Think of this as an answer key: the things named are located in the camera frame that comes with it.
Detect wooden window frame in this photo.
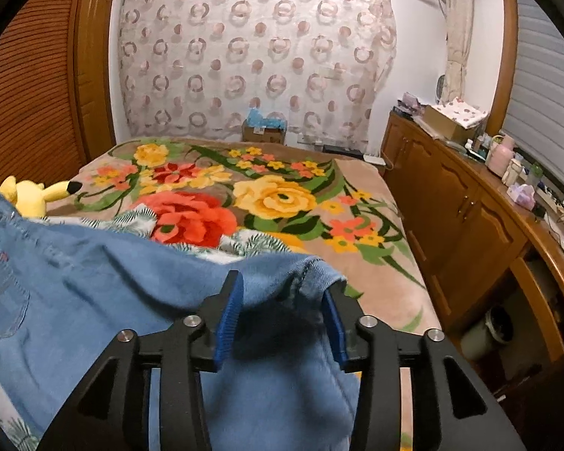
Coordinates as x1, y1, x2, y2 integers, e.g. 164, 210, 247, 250
486, 0, 519, 138

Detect wooden louvered wardrobe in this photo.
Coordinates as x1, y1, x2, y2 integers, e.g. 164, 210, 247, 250
0, 0, 118, 198

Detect palm leaf printed sheet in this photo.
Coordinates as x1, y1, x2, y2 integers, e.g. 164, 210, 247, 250
0, 204, 306, 451

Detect pile of small packets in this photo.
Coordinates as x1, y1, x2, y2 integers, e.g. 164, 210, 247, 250
394, 91, 426, 119

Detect tan open box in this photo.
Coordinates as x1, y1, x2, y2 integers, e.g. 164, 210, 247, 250
423, 106, 473, 146

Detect white bottle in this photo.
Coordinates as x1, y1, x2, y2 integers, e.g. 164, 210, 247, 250
503, 160, 522, 187

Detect circle patterned sheer curtain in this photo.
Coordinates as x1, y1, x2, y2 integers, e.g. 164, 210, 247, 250
115, 0, 398, 144

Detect long white power strip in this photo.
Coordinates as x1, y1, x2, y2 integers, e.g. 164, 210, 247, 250
536, 187, 564, 213

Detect white dotted cloth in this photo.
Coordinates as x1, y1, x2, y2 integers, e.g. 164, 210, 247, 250
439, 96, 490, 129

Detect grey window blind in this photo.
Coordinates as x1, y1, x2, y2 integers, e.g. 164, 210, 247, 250
500, 0, 564, 189

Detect black cable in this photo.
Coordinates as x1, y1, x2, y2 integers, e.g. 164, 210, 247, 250
544, 210, 564, 247

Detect black flat device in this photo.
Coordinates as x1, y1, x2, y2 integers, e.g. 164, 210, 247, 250
322, 143, 364, 159

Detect beige side curtain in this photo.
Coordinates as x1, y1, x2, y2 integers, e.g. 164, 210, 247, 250
439, 0, 475, 104

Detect grey trash bin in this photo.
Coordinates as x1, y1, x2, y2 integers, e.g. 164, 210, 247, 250
461, 307, 516, 362

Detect pink bottle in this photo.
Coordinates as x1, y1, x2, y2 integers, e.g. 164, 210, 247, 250
486, 134, 516, 173

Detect floral blanket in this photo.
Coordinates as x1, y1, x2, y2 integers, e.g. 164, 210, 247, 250
47, 137, 443, 451

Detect brown cardboard box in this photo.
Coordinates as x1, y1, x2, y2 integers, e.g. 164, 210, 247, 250
242, 120, 287, 145

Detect long wooden cabinet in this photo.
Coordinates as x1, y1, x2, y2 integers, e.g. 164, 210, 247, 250
381, 110, 564, 386

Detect purple tissue pack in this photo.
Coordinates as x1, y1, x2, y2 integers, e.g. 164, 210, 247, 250
508, 183, 537, 210

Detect blue denim pants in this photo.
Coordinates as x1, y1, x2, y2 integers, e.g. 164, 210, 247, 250
0, 192, 362, 451

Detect yellow plush toy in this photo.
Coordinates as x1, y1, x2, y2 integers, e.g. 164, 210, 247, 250
0, 175, 83, 219

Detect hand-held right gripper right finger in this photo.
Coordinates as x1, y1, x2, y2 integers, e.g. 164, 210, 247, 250
320, 284, 529, 451

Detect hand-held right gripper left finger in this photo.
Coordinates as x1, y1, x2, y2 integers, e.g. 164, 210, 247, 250
36, 270, 245, 451

